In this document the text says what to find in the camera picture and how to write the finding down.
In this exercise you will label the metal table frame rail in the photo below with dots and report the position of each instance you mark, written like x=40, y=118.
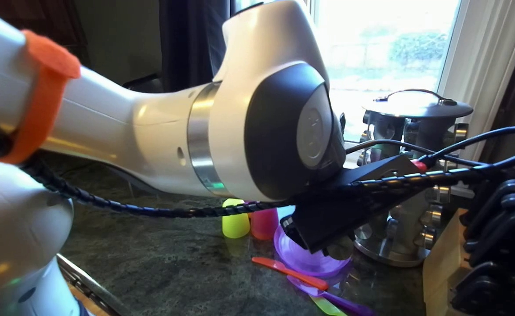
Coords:
x=86, y=282

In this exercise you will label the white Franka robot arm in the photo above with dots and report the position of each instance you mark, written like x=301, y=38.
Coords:
x=151, y=117

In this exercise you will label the yellow-green plastic utensil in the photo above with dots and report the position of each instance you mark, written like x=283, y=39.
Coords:
x=329, y=306

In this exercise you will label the white framed window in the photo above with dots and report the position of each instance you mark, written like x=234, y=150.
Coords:
x=385, y=46

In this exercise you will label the wooden knife block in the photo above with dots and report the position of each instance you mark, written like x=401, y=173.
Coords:
x=443, y=264

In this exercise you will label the purple plastic utensil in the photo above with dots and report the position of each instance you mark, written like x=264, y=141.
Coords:
x=350, y=304

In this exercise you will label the purple measuring cup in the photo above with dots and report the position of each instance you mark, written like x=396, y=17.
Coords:
x=309, y=261

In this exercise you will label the yellow plastic cup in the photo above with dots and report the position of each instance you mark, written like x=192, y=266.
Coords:
x=236, y=227

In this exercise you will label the red plastic utensil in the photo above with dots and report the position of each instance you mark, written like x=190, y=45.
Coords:
x=292, y=273

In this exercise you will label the pink plastic cup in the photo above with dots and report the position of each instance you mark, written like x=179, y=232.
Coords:
x=264, y=225

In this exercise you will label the steel revolving spice rack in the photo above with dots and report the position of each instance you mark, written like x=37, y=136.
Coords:
x=420, y=111

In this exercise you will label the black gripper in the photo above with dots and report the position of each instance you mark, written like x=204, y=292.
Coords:
x=345, y=213

